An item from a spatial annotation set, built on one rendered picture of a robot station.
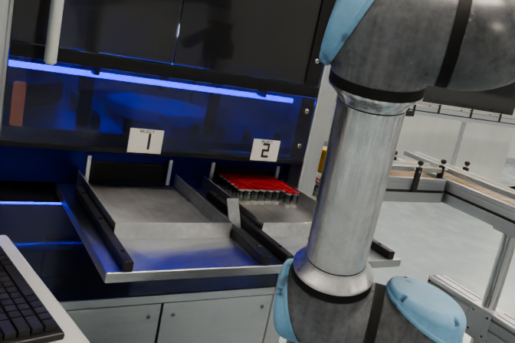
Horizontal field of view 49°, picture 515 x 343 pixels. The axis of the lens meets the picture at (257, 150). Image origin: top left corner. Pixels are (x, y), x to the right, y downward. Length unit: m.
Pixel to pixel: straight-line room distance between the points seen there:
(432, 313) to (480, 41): 0.37
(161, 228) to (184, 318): 0.51
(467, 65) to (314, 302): 0.37
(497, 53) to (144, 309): 1.18
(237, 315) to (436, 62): 1.22
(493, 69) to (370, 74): 0.13
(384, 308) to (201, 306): 0.90
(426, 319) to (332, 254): 0.15
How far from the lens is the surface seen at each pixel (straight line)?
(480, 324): 2.21
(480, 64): 0.64
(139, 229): 1.16
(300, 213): 1.52
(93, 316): 1.54
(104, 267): 1.04
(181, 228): 1.20
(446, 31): 0.63
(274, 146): 1.55
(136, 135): 1.38
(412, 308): 0.81
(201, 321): 1.67
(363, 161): 0.69
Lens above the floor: 1.33
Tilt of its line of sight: 12 degrees down
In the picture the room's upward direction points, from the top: 11 degrees clockwise
